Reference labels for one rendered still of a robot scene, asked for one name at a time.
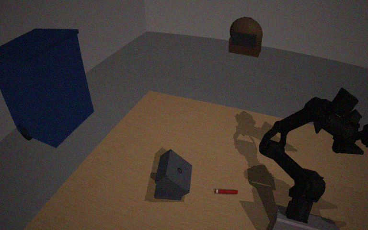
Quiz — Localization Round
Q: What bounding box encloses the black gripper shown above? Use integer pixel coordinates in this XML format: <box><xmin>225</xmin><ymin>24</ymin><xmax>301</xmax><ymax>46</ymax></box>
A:
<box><xmin>332</xmin><ymin>119</ymin><xmax>368</xmax><ymax>155</ymax></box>

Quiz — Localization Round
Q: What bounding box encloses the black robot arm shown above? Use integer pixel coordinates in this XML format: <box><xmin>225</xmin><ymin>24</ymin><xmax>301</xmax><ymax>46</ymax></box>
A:
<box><xmin>259</xmin><ymin>87</ymin><xmax>362</xmax><ymax>223</ymax></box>

